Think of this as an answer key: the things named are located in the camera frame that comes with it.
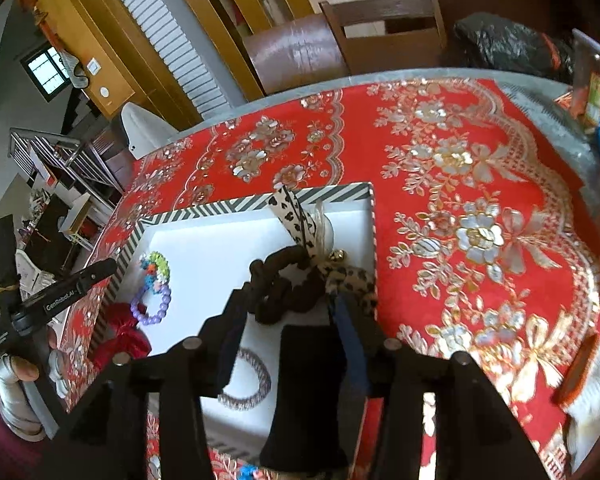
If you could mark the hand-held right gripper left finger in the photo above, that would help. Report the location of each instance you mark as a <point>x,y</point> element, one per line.
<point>228,350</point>

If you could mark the orange plastic object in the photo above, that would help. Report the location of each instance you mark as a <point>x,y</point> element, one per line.
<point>577,370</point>

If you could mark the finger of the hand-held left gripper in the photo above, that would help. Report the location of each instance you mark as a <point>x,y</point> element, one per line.
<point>97,271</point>

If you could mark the person's left hand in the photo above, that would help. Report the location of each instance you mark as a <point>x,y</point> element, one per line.
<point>22,370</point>

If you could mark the person's left forearm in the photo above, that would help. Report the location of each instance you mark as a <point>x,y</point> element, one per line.
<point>2,447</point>

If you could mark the wall light switch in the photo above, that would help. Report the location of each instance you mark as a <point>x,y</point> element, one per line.
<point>94,66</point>

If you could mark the red scrunchie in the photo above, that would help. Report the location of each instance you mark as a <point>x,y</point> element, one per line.
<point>125,340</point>

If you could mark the brown scrunchie with leopard ribbon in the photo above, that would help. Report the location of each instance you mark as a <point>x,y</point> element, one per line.
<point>290,290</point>

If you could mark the glass jar with label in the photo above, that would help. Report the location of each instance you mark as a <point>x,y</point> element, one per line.
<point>590,85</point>

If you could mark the grey lace tablecloth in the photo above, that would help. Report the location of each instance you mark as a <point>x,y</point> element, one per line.
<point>555,125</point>

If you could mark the white plastic object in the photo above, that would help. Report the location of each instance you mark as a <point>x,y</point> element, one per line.
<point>142,127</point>

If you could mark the metal rack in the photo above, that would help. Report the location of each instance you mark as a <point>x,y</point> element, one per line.
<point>65,160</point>

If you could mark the brown wooden chair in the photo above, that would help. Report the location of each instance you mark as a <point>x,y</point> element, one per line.
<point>295,50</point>

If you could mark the white slatted door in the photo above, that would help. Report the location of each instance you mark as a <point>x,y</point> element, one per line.
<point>170,45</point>

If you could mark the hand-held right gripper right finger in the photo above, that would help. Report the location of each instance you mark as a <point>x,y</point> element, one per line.
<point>354,355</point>

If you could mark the striped box with white inside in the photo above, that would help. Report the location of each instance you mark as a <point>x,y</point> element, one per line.
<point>205,240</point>

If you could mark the window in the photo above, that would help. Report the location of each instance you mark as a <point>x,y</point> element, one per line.
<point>47,72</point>

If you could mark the red floral tablecloth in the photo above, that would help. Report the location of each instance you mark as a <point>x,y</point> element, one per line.
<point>430,270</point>

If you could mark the black plastic bag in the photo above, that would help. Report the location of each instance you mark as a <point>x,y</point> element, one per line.
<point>505,45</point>

